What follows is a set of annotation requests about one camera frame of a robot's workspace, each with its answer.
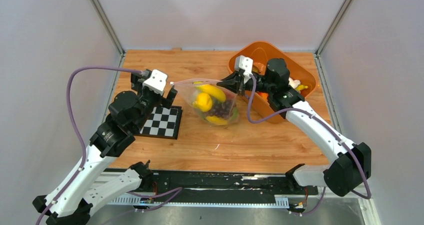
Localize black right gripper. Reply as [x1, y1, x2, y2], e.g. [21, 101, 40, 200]
[217, 70, 275, 96]

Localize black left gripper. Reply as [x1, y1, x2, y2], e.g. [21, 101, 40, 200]
[131, 69, 177, 132]

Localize yellow toy banana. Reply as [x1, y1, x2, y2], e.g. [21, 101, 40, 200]
[193, 81, 227, 103]

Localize dark toy grapes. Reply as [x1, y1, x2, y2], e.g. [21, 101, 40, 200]
[207, 99, 234, 119]

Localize clear zip top bag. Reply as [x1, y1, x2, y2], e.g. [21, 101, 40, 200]
[170, 78, 240, 126]

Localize yellow toy bell pepper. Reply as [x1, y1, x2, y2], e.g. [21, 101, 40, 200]
[192, 92, 213, 112]

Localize orange plastic basket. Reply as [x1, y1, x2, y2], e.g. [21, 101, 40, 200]
[227, 41, 319, 124]

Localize green toy lettuce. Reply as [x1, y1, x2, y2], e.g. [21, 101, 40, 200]
[227, 106, 239, 124]

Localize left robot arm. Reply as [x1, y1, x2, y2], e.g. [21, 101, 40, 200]
[32, 69, 177, 225]

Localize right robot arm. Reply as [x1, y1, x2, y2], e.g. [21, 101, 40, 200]
[217, 55, 372, 200]

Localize black white checkerboard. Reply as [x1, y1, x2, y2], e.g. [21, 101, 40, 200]
[137, 105, 183, 140]

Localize white toy garlic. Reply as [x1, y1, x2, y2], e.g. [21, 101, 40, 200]
[288, 77, 309, 92]

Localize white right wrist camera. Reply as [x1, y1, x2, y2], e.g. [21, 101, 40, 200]
[234, 55, 254, 84]

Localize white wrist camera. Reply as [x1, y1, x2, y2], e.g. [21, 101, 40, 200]
[142, 69, 168, 96]
[234, 55, 254, 84]

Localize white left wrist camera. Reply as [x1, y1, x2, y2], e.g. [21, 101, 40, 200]
[142, 69, 168, 96]

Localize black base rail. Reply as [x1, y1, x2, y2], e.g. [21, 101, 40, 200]
[120, 162, 319, 205]

